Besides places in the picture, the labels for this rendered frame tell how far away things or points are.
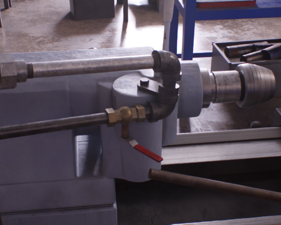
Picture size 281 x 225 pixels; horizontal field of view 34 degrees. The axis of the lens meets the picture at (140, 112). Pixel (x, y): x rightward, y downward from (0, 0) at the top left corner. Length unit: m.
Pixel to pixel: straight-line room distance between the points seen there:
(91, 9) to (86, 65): 3.97
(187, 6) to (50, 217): 2.01
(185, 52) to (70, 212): 2.06
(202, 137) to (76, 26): 3.37
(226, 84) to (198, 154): 0.31
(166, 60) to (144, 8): 4.24
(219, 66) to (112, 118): 2.55
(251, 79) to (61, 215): 0.43
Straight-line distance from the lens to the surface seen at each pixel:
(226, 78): 0.91
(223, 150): 1.20
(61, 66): 0.65
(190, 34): 2.77
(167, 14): 0.83
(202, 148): 1.20
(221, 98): 0.91
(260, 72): 0.93
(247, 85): 0.91
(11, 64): 0.62
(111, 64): 0.67
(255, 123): 1.64
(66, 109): 0.82
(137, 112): 0.73
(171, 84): 0.73
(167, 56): 0.71
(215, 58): 3.30
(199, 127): 2.85
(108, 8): 4.65
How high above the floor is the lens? 1.51
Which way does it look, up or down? 30 degrees down
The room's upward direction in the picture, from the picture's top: straight up
